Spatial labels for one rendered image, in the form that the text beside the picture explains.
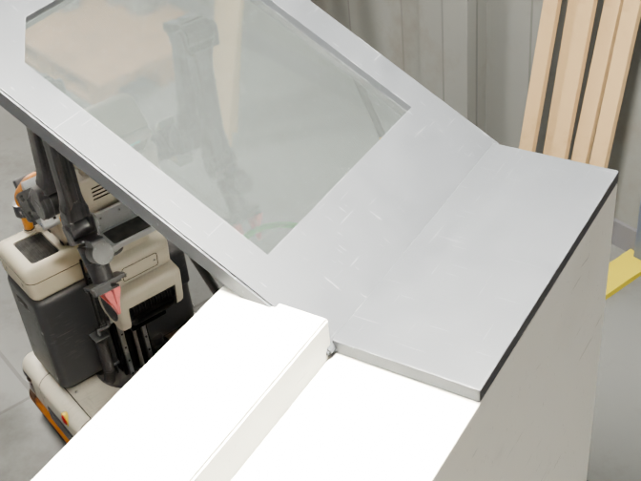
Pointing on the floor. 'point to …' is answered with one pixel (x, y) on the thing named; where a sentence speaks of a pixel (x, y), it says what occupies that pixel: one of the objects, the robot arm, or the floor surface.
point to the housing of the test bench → (468, 342)
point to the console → (200, 397)
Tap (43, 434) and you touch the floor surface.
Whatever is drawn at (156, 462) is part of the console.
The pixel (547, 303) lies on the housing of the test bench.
